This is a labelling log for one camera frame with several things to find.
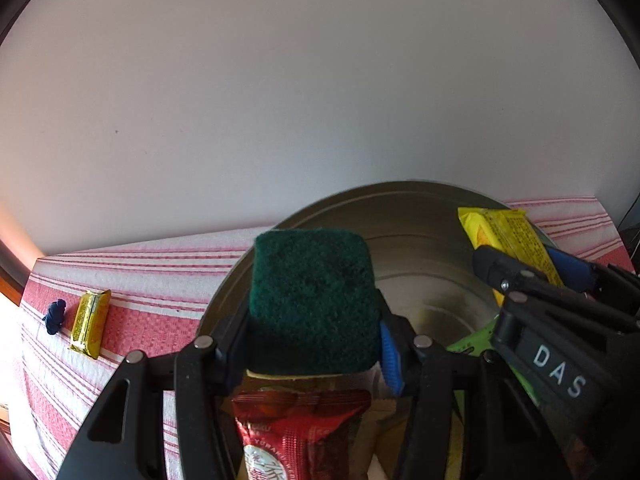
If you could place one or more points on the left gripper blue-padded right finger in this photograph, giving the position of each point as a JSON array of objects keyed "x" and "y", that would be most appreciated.
[{"x": 417, "y": 368}]

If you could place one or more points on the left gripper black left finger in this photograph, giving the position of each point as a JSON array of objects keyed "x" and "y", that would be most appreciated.
[{"x": 123, "y": 435}]

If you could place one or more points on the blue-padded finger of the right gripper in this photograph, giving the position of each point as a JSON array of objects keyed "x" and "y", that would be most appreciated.
[{"x": 610, "y": 285}]

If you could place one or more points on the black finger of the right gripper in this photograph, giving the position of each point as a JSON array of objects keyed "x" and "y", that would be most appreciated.
[{"x": 521, "y": 278}]

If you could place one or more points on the yellow snack packet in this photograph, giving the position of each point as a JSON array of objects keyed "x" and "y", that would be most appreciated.
[
  {"x": 87, "y": 331},
  {"x": 507, "y": 232}
]

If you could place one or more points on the green white tissue pack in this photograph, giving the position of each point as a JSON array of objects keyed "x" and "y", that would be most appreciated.
[{"x": 474, "y": 344}]

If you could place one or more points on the blue cloth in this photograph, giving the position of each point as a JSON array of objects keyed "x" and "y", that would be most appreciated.
[{"x": 54, "y": 317}]

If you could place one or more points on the red snack packet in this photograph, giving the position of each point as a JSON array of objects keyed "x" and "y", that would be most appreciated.
[{"x": 298, "y": 435}]

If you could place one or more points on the green scourer sponge back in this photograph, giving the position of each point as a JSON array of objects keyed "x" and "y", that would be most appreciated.
[{"x": 313, "y": 304}]

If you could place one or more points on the beige snack packet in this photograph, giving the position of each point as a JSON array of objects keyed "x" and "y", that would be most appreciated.
[{"x": 374, "y": 450}]

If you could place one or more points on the blue round cookie tin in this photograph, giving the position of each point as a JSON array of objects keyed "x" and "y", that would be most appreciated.
[{"x": 422, "y": 262}]

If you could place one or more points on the red white striped bedsheet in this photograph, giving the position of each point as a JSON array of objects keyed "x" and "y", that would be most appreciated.
[{"x": 160, "y": 291}]

